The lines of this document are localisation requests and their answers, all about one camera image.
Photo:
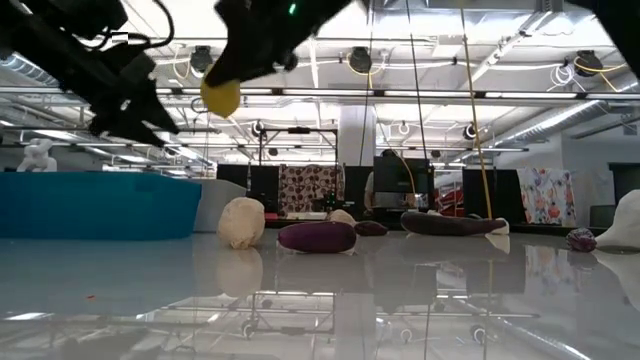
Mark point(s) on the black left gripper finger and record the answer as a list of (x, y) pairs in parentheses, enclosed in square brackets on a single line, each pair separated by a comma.
[(157, 110), (127, 129)]

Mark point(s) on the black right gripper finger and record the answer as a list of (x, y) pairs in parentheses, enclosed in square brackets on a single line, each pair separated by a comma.
[(245, 65)]

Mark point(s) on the yellow produce toy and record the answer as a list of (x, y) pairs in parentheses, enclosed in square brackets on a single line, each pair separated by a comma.
[(221, 100)]

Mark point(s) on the cream garlic bulb toy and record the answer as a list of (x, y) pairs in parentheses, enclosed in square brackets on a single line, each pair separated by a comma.
[(241, 222)]

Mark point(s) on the beige produce toy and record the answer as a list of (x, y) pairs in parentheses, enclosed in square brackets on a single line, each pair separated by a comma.
[(341, 216)]

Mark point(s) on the short purple eggplant toy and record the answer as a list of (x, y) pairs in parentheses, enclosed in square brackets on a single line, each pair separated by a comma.
[(317, 237)]

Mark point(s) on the small dark purple produce toy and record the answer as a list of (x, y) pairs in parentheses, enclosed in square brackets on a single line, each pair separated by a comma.
[(371, 229)]

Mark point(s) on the long dark purple eggplant toy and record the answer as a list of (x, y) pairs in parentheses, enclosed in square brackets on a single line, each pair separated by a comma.
[(445, 224)]

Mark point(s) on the small white produce toy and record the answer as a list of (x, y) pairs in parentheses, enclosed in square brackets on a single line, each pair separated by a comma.
[(501, 227)]

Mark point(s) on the large white produce toy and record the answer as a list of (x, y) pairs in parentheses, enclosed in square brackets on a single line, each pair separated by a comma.
[(625, 225)]

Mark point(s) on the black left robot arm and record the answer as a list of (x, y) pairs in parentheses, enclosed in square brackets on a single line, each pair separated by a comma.
[(40, 40)]

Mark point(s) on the small shiny purple produce toy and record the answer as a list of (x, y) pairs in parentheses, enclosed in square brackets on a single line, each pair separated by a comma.
[(581, 240)]

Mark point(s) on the teal plastic basket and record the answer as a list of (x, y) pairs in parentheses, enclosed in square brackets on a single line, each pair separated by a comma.
[(100, 205)]

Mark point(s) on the white statue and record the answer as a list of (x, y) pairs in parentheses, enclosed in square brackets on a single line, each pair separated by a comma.
[(36, 156)]

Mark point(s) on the pale grey plastic basket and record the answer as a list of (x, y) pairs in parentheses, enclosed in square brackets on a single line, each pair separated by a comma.
[(210, 200)]

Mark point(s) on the black partition panel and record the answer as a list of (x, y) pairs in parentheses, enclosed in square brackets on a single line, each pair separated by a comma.
[(235, 180), (500, 190)]

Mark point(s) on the brown patterned cloth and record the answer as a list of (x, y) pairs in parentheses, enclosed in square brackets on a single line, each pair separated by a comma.
[(305, 185)]

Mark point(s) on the person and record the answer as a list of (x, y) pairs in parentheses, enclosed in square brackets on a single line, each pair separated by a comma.
[(369, 192)]

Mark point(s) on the black monitor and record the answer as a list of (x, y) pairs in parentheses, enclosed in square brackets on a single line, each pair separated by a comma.
[(400, 175)]

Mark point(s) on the colourful floral cloth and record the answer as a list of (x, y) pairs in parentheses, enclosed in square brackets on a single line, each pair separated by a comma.
[(547, 197)]

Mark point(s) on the plain white cloth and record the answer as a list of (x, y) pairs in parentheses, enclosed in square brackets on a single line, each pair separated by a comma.
[(592, 190)]

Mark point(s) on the black metal cart frame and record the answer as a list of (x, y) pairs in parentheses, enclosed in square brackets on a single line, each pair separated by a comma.
[(300, 131)]

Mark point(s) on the long ceiling light rail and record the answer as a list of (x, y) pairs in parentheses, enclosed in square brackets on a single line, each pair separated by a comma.
[(440, 93)]

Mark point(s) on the silver air duct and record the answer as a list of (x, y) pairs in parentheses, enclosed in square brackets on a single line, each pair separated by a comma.
[(550, 120)]

